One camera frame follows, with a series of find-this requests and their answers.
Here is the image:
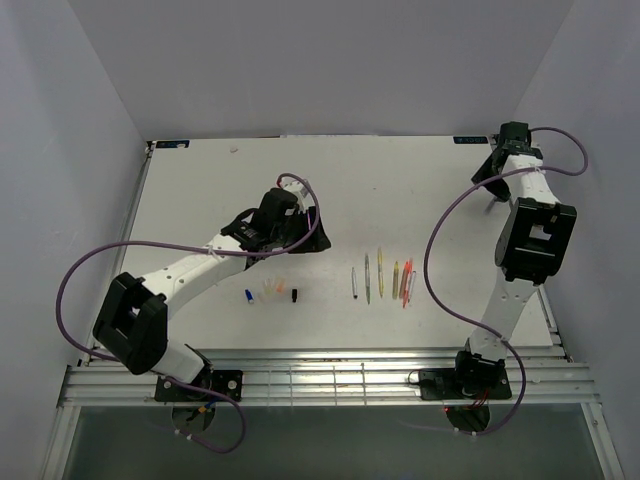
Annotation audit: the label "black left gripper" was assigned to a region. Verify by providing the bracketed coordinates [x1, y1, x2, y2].
[272, 206, 331, 254]

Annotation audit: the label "purple gel pen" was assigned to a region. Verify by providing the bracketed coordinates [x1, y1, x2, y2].
[487, 197, 505, 212]

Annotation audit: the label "green gel pen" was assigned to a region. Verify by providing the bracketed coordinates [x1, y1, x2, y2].
[364, 253, 371, 305]

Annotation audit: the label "black gel pen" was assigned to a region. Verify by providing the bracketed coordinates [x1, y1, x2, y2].
[350, 267, 359, 300]

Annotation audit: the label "yellow gel pen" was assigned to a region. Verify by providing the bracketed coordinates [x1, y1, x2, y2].
[377, 247, 385, 299]

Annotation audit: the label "yellow highlighter pen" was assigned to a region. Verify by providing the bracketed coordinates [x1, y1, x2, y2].
[392, 261, 400, 300]

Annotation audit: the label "orange highlighter pen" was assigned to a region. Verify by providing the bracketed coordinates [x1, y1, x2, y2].
[398, 261, 411, 298]

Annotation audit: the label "red gel pen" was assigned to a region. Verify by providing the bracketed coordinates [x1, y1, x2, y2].
[401, 258, 413, 308]

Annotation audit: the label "blue gel pen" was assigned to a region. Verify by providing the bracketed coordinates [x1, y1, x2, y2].
[403, 270, 417, 306]

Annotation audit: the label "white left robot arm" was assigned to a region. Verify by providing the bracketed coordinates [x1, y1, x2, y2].
[93, 181, 331, 400]

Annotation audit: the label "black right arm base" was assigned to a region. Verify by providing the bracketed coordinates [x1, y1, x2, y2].
[408, 368, 512, 401]

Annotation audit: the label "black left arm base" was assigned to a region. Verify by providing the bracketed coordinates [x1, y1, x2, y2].
[153, 369, 244, 403]

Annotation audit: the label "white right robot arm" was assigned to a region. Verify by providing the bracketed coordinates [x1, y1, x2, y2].
[451, 121, 577, 397]

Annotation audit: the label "right blue corner label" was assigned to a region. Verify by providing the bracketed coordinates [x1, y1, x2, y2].
[453, 136, 489, 145]

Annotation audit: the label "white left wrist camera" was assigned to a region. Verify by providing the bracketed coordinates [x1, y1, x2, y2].
[282, 180, 313, 211]

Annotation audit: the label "aluminium front frame rails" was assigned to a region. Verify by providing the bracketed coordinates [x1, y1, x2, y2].
[58, 346, 600, 407]

